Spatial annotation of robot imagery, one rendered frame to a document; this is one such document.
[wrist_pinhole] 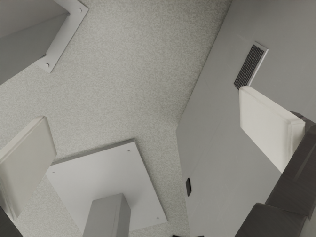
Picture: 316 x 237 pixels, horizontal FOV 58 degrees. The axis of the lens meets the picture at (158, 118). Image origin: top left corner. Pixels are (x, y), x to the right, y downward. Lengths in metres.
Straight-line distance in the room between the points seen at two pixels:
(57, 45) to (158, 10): 0.40
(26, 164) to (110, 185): 1.24
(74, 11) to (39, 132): 0.97
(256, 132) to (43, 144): 0.13
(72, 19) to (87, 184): 0.73
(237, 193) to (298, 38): 0.30
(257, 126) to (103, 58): 1.02
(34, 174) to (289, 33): 0.53
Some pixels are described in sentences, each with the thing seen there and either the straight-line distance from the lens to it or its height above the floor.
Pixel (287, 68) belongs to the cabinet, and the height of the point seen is 0.62.
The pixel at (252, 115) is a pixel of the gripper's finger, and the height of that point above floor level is 0.96.
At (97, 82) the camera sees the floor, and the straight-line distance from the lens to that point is 1.20.
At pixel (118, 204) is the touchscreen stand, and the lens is 1.36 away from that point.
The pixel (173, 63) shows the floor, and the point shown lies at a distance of 1.16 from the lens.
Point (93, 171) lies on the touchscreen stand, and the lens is 1.37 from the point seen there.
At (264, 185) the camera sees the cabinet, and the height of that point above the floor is 0.75.
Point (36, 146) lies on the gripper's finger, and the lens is 0.18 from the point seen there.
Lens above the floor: 1.11
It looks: 64 degrees down
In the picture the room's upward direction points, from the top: 178 degrees clockwise
